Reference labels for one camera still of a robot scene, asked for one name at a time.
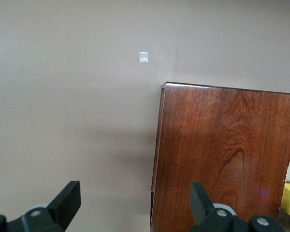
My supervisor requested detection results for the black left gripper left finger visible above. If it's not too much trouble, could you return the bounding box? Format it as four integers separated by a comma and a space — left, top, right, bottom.
0, 180, 82, 232

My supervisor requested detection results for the dark wooden drawer cabinet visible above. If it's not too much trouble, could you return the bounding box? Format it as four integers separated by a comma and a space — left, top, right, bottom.
149, 81, 290, 232

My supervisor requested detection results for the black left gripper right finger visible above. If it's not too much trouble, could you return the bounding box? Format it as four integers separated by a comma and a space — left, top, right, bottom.
188, 181, 286, 232

